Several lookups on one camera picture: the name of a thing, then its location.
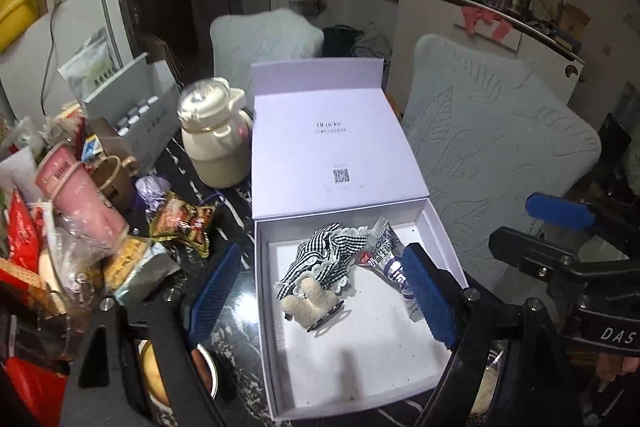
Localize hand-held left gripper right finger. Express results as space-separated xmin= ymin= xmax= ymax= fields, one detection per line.
xmin=402 ymin=243 xmax=586 ymax=427

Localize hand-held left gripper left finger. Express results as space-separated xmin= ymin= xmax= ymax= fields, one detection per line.
xmin=75 ymin=241 xmax=246 ymax=427

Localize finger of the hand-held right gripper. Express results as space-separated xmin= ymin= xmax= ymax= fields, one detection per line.
xmin=526 ymin=193 xmax=597 ymax=231
xmin=488 ymin=227 xmax=582 ymax=279

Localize purple white tissue packet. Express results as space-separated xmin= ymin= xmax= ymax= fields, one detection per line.
xmin=357 ymin=217 xmax=431 ymax=323

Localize cream plush toy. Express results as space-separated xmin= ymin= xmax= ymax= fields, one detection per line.
xmin=280 ymin=279 xmax=333 ymax=328

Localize lavender gift box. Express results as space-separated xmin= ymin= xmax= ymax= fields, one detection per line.
xmin=250 ymin=59 xmax=471 ymax=423

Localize person's right hand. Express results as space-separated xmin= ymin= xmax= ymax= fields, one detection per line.
xmin=597 ymin=349 xmax=640 ymax=388

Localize silver foil packet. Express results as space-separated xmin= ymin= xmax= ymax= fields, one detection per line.
xmin=115 ymin=242 xmax=181 ymax=303

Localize brown snack packet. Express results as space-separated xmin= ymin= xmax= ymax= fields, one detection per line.
xmin=149 ymin=192 xmax=218 ymax=258

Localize large pale blue covered chair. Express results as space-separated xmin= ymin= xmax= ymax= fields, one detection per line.
xmin=402 ymin=34 xmax=601 ymax=288

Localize bowl of food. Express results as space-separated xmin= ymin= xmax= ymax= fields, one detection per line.
xmin=137 ymin=339 xmax=221 ymax=408

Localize black toy glasses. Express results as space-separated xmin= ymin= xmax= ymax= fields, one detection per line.
xmin=306 ymin=299 xmax=346 ymax=334

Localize purple candy wrapper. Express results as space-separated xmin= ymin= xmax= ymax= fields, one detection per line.
xmin=136 ymin=175 xmax=171 ymax=212

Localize cream lidded jug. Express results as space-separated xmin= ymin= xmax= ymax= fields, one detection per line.
xmin=177 ymin=77 xmax=254 ymax=188

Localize brown mug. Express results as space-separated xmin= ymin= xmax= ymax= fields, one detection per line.
xmin=90 ymin=155 xmax=140 ymax=208

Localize pink cup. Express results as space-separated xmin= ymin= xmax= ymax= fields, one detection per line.
xmin=34 ymin=143 xmax=130 ymax=248

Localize open cardboard box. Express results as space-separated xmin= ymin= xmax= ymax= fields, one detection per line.
xmin=557 ymin=0 xmax=591 ymax=40

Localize white carton of bottles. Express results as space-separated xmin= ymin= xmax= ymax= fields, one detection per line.
xmin=80 ymin=52 xmax=181 ymax=172

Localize red packet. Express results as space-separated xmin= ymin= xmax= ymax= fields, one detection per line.
xmin=0 ymin=192 xmax=46 ymax=278

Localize pink bow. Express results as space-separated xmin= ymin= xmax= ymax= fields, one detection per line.
xmin=460 ymin=4 xmax=506 ymax=42

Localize white cabinet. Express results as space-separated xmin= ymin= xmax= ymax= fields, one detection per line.
xmin=387 ymin=0 xmax=586 ymax=108

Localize small pale blue covered chair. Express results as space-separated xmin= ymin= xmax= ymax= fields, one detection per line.
xmin=210 ymin=9 xmax=325 ymax=98

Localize green white paper bag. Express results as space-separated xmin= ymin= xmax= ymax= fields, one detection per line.
xmin=57 ymin=32 xmax=126 ymax=100

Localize dark clothes pile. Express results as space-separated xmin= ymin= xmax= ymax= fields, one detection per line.
xmin=322 ymin=25 xmax=391 ymax=60

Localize white fridge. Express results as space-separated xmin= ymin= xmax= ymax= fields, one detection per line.
xmin=0 ymin=0 xmax=136 ymax=118

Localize yellow pot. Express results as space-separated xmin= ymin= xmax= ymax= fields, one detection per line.
xmin=0 ymin=0 xmax=58 ymax=52

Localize black power cable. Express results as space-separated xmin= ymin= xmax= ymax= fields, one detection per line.
xmin=40 ymin=2 xmax=57 ymax=108

